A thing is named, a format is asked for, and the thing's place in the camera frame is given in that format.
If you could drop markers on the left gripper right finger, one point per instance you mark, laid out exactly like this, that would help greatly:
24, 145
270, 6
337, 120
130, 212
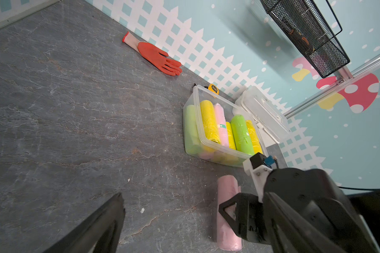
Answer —
306, 221

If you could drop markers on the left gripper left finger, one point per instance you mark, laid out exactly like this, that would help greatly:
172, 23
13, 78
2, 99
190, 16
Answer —
99, 233

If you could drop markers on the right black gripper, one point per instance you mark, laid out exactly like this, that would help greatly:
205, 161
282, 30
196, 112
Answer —
244, 214

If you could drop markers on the yellow roll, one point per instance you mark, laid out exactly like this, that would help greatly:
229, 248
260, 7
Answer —
232, 144
209, 121
254, 137

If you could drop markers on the green roll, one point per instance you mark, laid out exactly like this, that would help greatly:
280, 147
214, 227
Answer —
191, 137
242, 139

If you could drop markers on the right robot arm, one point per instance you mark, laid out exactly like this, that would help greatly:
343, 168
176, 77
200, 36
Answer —
362, 228

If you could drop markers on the clear plastic storage box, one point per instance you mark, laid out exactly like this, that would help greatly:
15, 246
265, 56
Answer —
211, 151

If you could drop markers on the white lidded tool case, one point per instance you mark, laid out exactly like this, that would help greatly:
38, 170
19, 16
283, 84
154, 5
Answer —
265, 114

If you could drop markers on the yellow tape measure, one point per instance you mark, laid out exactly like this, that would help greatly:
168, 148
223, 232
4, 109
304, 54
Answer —
211, 87

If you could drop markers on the red work glove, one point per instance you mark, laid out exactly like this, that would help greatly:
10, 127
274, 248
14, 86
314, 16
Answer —
154, 55

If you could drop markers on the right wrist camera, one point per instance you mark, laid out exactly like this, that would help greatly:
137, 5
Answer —
259, 167

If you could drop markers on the black wire mesh basket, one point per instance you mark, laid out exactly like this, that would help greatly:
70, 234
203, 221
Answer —
304, 25

